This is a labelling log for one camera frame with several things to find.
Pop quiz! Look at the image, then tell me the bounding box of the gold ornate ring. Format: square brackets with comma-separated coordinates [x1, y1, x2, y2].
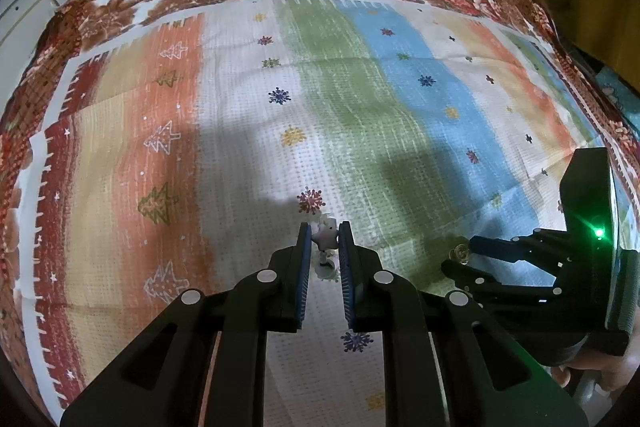
[447, 241, 472, 266]

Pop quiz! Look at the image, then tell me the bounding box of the pastel shell bracelet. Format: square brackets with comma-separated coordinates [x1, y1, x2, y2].
[310, 215, 343, 284]

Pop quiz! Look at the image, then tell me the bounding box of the person's right hand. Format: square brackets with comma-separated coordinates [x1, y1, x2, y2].
[551, 339, 639, 403]

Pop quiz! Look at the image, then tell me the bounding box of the striped colourful bed cover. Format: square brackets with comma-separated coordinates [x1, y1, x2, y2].
[14, 0, 640, 427]

